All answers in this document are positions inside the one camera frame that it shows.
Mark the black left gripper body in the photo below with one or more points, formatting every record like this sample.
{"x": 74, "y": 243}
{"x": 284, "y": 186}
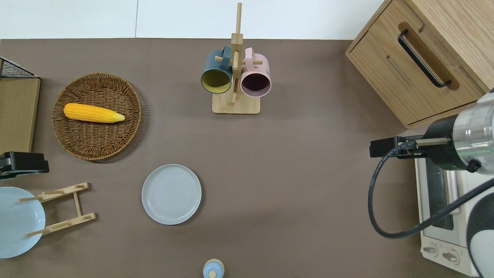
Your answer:
{"x": 21, "y": 161}

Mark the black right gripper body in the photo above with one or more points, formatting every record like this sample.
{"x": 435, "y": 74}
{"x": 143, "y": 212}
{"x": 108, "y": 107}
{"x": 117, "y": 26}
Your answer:
{"x": 384, "y": 147}

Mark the gray round plate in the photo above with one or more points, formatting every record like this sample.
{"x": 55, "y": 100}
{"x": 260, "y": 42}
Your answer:
{"x": 171, "y": 194}

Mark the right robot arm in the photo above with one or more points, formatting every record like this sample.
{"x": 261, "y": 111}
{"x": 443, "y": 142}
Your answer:
{"x": 472, "y": 131}

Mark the light blue plate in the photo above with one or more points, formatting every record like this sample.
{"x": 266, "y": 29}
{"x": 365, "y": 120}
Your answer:
{"x": 17, "y": 224}

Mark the wooden dish rack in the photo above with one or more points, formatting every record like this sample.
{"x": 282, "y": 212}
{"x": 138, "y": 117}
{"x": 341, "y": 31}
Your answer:
{"x": 77, "y": 202}

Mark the brown wicker basket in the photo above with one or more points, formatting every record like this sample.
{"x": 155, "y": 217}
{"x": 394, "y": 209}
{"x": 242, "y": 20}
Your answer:
{"x": 96, "y": 141}

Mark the yellow corn cob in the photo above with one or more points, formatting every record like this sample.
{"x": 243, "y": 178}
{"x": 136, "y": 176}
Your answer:
{"x": 90, "y": 113}

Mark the brown table mat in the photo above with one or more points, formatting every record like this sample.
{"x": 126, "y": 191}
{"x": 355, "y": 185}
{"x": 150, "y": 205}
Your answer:
{"x": 301, "y": 173}

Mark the wooden cabinet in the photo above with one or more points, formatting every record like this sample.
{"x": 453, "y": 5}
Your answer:
{"x": 389, "y": 58}

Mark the white toaster oven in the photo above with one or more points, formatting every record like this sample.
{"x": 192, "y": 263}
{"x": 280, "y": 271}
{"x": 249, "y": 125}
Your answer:
{"x": 436, "y": 239}

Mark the pink mug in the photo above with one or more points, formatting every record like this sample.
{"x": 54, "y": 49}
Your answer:
{"x": 255, "y": 69}

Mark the wooden mug tree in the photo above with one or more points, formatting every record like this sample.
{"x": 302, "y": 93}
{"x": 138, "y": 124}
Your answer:
{"x": 235, "y": 105}

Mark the teal mug yellow inside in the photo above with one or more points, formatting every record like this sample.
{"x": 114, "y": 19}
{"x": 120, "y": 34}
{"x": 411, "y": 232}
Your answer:
{"x": 216, "y": 65}

